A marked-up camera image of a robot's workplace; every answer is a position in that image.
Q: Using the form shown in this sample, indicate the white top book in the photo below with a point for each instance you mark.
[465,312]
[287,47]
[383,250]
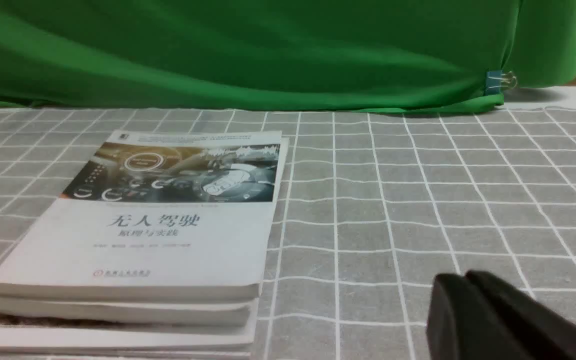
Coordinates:
[168,225]

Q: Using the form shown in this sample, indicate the white book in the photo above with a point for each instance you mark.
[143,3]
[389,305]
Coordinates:
[49,336]
[128,311]
[168,225]

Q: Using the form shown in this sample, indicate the green backdrop cloth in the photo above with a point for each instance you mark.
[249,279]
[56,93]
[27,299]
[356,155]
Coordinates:
[383,56]

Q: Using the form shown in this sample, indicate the blue binder clip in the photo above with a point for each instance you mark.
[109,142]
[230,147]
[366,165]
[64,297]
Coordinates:
[498,81]

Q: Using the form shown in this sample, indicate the white bottom book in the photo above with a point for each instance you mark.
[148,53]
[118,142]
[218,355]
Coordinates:
[49,336]

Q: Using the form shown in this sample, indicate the grey checked tablecloth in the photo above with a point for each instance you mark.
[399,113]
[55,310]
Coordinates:
[372,208]

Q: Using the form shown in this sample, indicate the white middle book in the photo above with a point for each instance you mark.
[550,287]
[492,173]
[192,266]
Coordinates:
[128,311]

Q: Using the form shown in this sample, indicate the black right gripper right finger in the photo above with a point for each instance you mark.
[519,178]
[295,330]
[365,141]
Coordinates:
[542,332]

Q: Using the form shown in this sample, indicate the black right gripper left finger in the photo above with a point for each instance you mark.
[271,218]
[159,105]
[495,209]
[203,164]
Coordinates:
[461,325]

